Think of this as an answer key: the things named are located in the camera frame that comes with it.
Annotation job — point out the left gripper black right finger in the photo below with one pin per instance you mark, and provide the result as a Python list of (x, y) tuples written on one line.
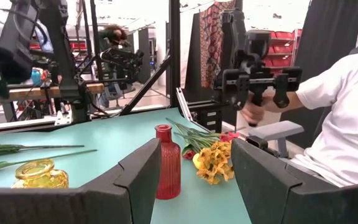
[(291, 199)]

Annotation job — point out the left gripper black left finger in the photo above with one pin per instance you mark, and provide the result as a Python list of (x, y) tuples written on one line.
[(73, 205)]

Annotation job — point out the orange artificial flower bunch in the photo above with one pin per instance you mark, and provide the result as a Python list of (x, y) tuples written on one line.
[(214, 161)]

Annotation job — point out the yellow artificial tulip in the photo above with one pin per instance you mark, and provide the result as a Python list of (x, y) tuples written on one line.
[(196, 161)]

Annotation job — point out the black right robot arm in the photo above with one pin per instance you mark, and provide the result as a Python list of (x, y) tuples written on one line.
[(61, 46)]

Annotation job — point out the black background robot arm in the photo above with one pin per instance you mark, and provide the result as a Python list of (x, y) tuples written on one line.
[(123, 59)]

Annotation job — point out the yellow glass vase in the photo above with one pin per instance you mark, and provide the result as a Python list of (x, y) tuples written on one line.
[(40, 177)]

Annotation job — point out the red ribbed glass vase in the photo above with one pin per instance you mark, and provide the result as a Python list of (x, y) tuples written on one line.
[(168, 168)]

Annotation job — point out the blue bottle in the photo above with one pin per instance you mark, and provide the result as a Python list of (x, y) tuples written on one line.
[(36, 77)]

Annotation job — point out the wooden workbench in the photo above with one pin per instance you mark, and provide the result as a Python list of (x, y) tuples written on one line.
[(30, 92)]

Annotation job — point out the teal table mat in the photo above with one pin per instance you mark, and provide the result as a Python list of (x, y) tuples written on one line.
[(73, 137)]

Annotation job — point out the grey chair armrest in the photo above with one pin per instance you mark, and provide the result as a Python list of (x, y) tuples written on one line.
[(275, 129)]

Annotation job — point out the person's hand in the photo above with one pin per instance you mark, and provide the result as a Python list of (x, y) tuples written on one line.
[(252, 113)]

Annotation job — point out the person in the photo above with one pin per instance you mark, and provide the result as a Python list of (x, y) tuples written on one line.
[(346, 109), (113, 34)]

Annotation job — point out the black drawer unit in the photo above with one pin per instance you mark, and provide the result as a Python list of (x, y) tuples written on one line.
[(208, 119)]

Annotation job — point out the shelf with red bins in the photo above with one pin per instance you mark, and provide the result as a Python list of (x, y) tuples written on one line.
[(280, 49)]

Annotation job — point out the black curtain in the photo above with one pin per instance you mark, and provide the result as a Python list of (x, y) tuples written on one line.
[(328, 37)]

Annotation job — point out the black partition panel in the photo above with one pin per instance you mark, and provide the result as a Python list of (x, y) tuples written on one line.
[(193, 62)]

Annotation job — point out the red patterned hanging cloth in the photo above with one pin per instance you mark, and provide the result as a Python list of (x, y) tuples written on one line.
[(211, 46)]

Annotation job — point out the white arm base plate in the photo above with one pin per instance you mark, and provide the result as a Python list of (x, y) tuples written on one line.
[(63, 119)]

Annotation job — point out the silver metal bracket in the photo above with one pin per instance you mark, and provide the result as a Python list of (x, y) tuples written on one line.
[(183, 105)]

